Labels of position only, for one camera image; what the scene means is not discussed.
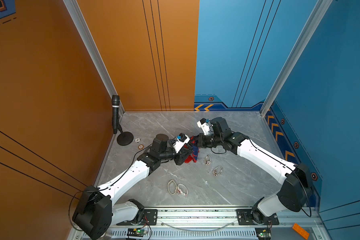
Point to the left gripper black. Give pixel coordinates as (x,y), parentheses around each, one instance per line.
(180,155)

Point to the green circuit board left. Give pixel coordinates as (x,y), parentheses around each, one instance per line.
(136,234)

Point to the beige band watch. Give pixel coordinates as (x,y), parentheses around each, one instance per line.
(172,187)

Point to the red and blue cloth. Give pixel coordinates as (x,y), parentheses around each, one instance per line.
(193,157)

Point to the black microphone on stand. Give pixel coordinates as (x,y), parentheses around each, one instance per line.
(124,138)

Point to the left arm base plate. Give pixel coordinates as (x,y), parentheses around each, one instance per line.
(150,215)

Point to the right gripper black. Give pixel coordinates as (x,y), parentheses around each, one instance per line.
(201,140)

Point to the green circuit board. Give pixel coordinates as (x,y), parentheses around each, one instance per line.
(263,233)
(136,234)

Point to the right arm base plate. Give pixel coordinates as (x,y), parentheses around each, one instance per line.
(245,217)

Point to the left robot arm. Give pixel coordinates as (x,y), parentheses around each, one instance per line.
(98,209)

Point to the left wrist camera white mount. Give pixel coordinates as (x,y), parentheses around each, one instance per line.
(179,141)

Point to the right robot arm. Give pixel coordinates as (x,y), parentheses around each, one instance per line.
(296,189)

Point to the orange toy brick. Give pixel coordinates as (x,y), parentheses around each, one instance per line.
(303,233)

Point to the green circuit board right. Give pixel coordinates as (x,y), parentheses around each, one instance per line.
(263,233)

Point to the pink white watch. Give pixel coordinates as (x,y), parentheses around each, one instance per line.
(182,189)

